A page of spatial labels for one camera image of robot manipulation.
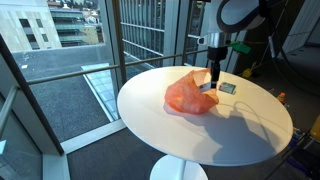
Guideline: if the orange cap bottle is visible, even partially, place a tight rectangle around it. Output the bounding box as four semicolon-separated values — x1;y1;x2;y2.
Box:
276;92;287;106

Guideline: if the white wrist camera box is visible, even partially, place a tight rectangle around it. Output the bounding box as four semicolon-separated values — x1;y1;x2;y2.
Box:
196;35;210;46

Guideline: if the grey metal handrail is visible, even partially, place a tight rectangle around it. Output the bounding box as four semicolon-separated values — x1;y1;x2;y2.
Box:
26;42;243;86

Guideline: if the green tag on wrist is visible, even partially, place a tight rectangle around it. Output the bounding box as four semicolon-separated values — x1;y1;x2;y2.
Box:
229;40;252;55

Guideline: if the black hanging cable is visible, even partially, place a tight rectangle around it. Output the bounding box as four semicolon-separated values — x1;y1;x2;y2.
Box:
258;0;320;88

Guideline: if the white table pedestal base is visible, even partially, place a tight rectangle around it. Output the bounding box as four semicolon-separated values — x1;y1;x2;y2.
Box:
149;154;209;180

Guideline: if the yellow floor object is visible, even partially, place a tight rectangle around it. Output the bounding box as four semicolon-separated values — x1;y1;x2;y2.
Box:
241;67;253;80

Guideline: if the large yellow rounded object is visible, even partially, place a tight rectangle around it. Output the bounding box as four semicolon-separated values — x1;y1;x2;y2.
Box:
309;114;320;142

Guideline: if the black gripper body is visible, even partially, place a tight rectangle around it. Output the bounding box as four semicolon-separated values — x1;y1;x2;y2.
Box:
206;46;229;63

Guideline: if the orange plastic bag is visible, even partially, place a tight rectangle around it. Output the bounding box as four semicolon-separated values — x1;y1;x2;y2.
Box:
163;68;220;116

